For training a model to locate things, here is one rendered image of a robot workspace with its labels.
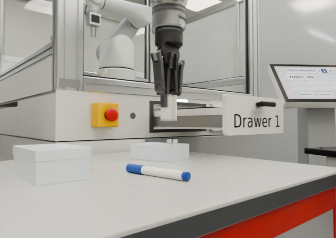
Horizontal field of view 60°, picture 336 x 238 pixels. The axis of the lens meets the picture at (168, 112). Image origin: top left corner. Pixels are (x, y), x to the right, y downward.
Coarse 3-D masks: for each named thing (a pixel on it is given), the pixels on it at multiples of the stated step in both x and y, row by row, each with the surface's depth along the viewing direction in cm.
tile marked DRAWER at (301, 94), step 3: (300, 93) 156; (303, 93) 156; (306, 93) 156; (309, 93) 156; (312, 93) 156; (300, 96) 154; (303, 96) 154; (306, 96) 154; (309, 96) 154; (312, 96) 155; (315, 96) 155
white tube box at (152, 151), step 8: (136, 144) 73; (144, 144) 77; (152, 144) 77; (160, 144) 76; (184, 144) 72; (136, 152) 73; (144, 152) 72; (152, 152) 70; (160, 152) 69; (168, 152) 68; (176, 152) 69; (184, 152) 72; (152, 160) 70; (160, 160) 69; (168, 160) 68; (176, 160) 69
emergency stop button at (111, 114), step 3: (111, 108) 84; (114, 108) 85; (108, 111) 83; (111, 111) 84; (114, 111) 84; (105, 114) 83; (108, 114) 83; (111, 114) 84; (114, 114) 84; (117, 114) 85; (108, 117) 83; (111, 117) 84; (114, 117) 84; (117, 117) 85; (108, 120) 84; (111, 120) 84; (114, 120) 85
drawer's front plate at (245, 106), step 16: (224, 96) 77; (240, 96) 80; (224, 112) 77; (240, 112) 80; (256, 112) 85; (272, 112) 90; (224, 128) 76; (240, 128) 79; (256, 128) 84; (272, 128) 90
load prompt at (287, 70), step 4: (284, 68) 169; (288, 68) 170; (292, 68) 170; (296, 68) 170; (300, 68) 170; (304, 68) 170; (308, 68) 171; (312, 68) 171; (316, 68) 171; (320, 68) 171; (324, 68) 171; (328, 68) 172; (288, 72) 167; (292, 72) 167; (296, 72) 167; (300, 72) 168; (304, 72) 168; (308, 72) 168; (312, 72) 168; (316, 72) 168; (320, 72) 169; (324, 72) 169; (328, 72) 169; (332, 72) 169
